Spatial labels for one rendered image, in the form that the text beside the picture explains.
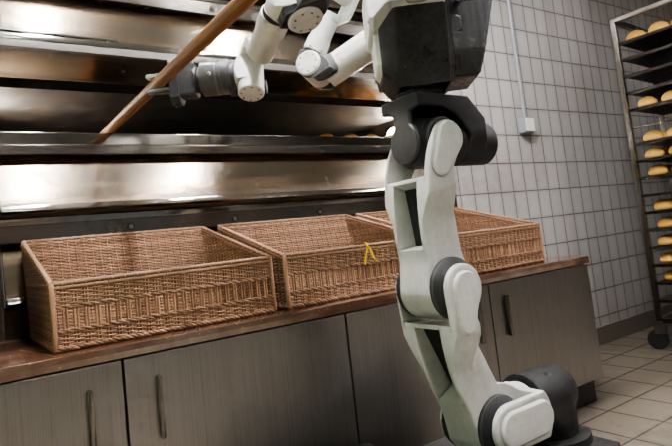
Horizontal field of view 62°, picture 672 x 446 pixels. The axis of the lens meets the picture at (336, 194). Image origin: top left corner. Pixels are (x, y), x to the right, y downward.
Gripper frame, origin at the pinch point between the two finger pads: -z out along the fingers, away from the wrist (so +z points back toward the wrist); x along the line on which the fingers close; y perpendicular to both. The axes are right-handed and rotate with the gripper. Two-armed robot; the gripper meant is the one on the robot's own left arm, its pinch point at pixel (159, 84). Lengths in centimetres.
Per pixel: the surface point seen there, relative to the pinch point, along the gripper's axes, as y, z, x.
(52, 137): 31, -44, 3
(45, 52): 19.3, -38.0, -18.9
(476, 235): 62, 89, 47
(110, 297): -8, -13, 51
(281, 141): 77, 22, 4
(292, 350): 12, 25, 71
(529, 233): 80, 113, 49
